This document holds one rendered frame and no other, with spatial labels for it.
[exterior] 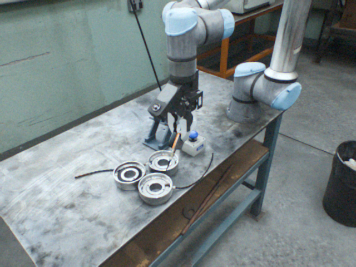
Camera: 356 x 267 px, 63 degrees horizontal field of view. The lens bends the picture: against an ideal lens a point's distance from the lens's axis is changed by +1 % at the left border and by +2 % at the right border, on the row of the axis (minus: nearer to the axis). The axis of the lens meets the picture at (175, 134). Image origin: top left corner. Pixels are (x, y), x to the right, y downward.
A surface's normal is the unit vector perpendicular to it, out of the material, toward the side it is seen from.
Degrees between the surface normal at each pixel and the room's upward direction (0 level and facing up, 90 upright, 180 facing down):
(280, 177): 0
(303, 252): 0
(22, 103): 90
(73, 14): 90
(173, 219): 0
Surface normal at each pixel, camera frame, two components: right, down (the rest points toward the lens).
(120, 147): -0.03, -0.81
